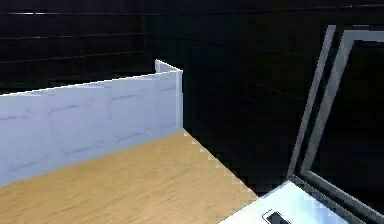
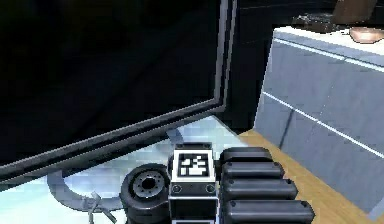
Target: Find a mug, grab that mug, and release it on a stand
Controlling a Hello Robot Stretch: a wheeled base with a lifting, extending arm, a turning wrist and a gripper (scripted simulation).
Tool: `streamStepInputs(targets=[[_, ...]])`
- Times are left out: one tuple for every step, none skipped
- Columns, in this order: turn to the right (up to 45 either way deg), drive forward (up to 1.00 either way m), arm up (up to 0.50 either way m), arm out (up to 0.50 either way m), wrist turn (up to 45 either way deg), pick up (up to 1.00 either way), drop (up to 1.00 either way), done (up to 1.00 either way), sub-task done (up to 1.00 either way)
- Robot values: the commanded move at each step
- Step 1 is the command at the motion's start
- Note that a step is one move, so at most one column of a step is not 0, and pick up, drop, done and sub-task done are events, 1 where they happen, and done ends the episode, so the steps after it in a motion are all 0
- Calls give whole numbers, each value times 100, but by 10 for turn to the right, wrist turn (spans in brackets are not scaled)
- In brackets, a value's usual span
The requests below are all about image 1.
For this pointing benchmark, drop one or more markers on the white marble low partition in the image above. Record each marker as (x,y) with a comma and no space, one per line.
(83,123)

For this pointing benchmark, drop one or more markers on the white flat cabinet top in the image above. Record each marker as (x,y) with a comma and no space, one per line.
(293,203)

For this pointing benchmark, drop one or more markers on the grey framed dark window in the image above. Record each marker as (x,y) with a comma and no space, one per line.
(328,100)

